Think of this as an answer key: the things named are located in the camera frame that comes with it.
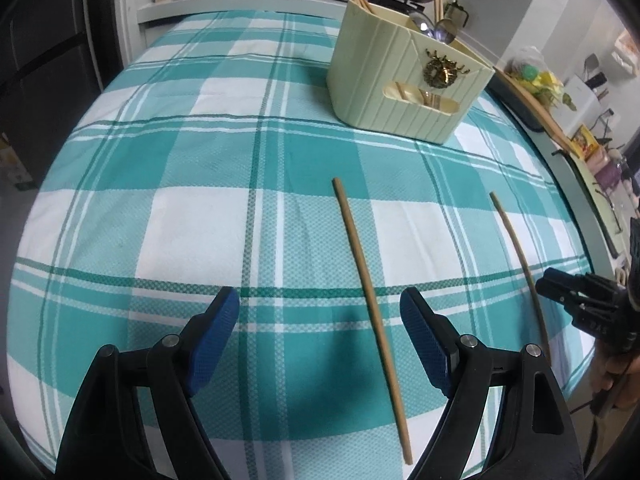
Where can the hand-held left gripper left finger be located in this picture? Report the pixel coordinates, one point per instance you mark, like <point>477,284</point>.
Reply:
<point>215,340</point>

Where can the dark refrigerator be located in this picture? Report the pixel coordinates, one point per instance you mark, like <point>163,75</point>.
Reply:
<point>45,35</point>

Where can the teal plaid tablecloth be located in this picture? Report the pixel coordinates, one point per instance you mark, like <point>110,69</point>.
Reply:
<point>200,185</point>

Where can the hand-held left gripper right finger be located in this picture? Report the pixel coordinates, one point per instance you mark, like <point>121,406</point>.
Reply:
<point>425,345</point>

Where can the glass french press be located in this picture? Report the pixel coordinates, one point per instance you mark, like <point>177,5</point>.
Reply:
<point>454,12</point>

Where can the white box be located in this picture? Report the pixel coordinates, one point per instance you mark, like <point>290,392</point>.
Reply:
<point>582,100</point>

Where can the plastic bag colourful contents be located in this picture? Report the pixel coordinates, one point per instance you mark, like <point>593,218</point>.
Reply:
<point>535,75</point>

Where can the cream ribbed utensil holder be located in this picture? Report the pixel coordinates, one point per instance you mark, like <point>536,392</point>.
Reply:
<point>370,75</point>

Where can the person's right hand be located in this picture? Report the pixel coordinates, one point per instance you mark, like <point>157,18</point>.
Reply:
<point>630,380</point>

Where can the small colourful box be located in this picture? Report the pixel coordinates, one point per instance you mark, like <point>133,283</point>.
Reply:
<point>585,142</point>

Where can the purple container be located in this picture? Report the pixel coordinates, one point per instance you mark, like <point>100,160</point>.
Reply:
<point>610,177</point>

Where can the long wooden board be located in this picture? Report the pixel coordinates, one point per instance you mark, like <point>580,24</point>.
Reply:
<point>550,122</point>

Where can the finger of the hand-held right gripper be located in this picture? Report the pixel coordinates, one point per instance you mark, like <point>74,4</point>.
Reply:
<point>575,279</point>
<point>565,296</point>

